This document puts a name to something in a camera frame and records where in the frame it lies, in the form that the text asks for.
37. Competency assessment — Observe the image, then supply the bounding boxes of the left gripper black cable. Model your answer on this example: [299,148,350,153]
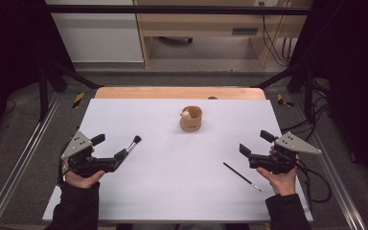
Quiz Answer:
[57,140,73,187]

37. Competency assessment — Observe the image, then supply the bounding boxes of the aluminium floor rail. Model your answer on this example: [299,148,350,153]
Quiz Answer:
[291,94,368,230]
[0,92,63,230]

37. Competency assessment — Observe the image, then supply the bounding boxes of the tan pot with bear figure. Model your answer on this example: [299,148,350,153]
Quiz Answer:
[179,105,203,133]

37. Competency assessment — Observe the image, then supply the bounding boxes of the person's left hand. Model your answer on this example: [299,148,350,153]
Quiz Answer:
[62,157,106,190]

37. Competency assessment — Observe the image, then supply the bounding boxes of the grey desk handle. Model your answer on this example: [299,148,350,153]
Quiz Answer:
[231,28,259,36]

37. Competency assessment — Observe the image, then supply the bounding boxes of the hanging black cables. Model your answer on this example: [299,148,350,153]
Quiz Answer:
[258,1,296,68]

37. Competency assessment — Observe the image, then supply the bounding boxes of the black metal stand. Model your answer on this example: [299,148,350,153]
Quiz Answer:
[252,61,317,123]
[37,60,104,123]

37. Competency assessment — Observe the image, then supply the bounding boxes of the white cabinet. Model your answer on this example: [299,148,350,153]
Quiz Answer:
[44,0,145,63]

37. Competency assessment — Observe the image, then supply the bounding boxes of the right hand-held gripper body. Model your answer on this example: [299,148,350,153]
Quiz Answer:
[248,131,323,175]

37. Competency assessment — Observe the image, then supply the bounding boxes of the black horizontal frame bar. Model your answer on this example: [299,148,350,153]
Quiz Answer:
[44,4,314,16]

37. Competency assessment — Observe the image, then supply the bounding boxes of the yellow black striped tape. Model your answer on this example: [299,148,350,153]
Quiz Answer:
[71,91,85,109]
[276,93,295,108]

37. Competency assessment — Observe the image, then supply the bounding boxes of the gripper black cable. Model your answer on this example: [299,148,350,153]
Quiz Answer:
[57,140,73,187]
[295,157,333,221]

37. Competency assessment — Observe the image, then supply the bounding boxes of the black makeup brush silver ferrule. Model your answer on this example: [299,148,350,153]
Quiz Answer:
[121,134,143,161]

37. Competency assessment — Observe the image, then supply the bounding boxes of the white table cover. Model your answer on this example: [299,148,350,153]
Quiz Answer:
[41,98,314,223]

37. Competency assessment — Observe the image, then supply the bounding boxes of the black curtain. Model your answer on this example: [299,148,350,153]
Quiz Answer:
[288,0,368,196]
[0,0,75,154]

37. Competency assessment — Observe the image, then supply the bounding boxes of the black floor cables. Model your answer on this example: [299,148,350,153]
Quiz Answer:
[281,80,334,142]

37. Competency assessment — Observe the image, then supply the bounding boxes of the light wooden desk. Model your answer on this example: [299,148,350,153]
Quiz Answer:
[133,0,314,69]

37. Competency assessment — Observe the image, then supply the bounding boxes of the person's right hand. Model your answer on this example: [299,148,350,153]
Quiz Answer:
[256,145,301,196]

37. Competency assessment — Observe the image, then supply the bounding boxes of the thin black liner brush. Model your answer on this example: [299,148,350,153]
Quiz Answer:
[222,161,263,193]

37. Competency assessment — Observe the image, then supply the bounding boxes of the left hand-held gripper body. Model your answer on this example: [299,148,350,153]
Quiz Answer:
[60,130,118,178]

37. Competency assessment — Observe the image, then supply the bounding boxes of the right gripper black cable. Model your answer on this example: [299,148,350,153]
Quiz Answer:
[295,157,333,221]

